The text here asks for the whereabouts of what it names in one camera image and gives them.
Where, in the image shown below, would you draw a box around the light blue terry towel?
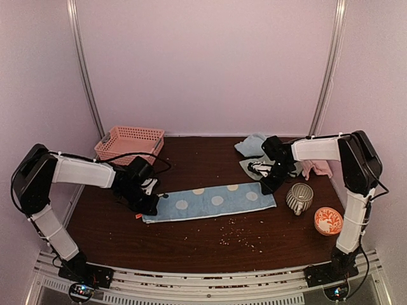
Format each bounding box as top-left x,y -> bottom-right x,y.
234,133 -> 266,158

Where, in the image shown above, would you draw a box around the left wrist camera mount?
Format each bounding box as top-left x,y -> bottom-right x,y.
141,178 -> 160,195

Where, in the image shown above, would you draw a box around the pink perforated plastic basket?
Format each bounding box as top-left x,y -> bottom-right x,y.
94,126 -> 165,165

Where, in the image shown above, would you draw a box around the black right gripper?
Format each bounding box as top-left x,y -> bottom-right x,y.
260,161 -> 294,194

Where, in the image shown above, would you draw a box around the pale green terry towel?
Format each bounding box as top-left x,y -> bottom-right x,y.
239,155 -> 303,180

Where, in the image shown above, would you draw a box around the grey striped ceramic mug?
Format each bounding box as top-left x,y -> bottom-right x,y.
286,183 -> 314,216

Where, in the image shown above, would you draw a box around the aluminium frame post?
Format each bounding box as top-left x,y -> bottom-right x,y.
66,0 -> 105,139
308,0 -> 348,136

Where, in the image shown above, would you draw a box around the right aluminium frame post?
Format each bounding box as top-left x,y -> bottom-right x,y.
308,0 -> 348,136

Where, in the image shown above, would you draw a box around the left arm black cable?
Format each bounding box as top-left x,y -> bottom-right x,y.
95,152 -> 172,175

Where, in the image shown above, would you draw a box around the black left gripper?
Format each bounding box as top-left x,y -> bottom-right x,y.
119,184 -> 160,216

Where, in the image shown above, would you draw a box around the blue polka dot striped towel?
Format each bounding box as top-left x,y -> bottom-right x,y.
141,182 -> 277,224

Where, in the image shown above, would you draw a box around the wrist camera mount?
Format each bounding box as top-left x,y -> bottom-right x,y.
141,178 -> 160,195
247,162 -> 273,180

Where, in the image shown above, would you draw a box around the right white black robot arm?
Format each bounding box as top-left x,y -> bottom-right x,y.
261,130 -> 383,281

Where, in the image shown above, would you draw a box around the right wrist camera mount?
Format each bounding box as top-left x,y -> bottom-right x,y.
247,162 -> 273,180

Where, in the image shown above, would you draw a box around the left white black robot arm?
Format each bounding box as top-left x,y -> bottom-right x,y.
10,143 -> 159,282

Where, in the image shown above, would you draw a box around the orange patterned ceramic bowl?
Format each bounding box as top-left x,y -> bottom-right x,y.
314,207 -> 343,236

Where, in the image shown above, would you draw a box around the pink cloth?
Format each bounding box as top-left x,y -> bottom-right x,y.
300,160 -> 333,180

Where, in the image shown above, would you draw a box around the front aluminium rail base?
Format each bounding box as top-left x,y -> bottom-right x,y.
33,249 -> 387,305

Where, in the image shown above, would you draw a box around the left aluminium frame post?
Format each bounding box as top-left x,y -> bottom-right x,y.
66,0 -> 105,139

